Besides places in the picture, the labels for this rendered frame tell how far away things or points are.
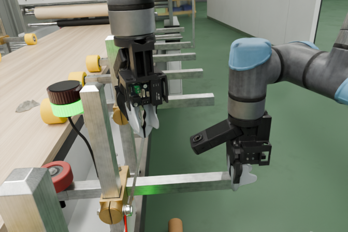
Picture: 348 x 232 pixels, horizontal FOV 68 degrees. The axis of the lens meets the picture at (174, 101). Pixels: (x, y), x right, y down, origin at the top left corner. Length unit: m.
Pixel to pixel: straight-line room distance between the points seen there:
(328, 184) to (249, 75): 1.65
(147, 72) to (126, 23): 0.09
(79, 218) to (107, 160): 0.43
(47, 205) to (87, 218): 0.65
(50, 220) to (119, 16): 0.28
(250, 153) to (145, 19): 0.35
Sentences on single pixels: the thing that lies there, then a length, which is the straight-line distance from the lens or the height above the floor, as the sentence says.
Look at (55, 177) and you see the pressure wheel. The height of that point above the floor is 0.91.
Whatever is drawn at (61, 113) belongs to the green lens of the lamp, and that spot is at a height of 1.09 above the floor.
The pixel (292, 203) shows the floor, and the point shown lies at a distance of 1.87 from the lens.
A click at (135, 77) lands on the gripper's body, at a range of 0.42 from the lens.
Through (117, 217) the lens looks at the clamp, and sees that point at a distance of 0.61.
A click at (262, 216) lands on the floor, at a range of 1.75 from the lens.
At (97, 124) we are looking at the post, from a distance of 0.50.
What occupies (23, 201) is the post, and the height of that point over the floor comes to 1.12.
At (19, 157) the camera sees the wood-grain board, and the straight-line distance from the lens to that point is 0.78.
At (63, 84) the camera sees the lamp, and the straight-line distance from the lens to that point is 0.51.
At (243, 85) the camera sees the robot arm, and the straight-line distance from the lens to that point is 0.50.
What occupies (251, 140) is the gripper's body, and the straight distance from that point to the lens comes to 0.59.
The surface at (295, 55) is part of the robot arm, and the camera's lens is 0.54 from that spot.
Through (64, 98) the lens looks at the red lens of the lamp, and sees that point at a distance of 0.48.
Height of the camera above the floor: 1.29
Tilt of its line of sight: 25 degrees down
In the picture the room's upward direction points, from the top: 3 degrees counter-clockwise
